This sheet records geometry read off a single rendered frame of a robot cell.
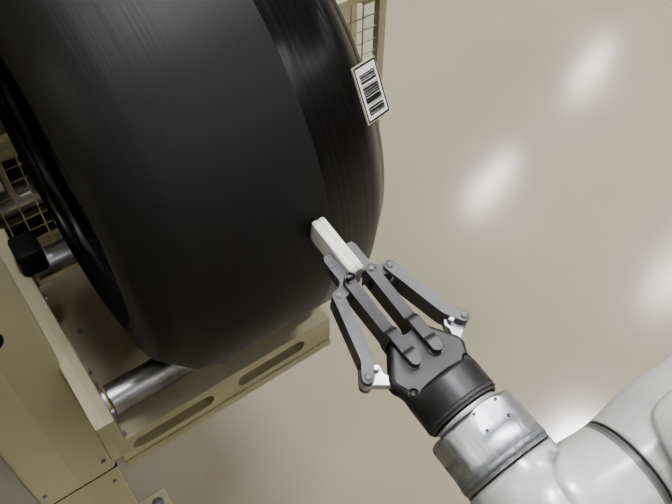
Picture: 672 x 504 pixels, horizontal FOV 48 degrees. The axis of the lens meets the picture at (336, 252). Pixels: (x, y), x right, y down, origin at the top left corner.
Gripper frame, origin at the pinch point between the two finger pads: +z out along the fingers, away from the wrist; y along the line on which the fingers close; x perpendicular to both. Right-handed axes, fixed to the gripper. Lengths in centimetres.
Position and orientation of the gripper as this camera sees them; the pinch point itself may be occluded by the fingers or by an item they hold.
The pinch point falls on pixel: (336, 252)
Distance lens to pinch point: 75.5
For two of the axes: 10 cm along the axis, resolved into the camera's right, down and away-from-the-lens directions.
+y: -8.1, 4.6, -3.7
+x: -0.9, 5.2, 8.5
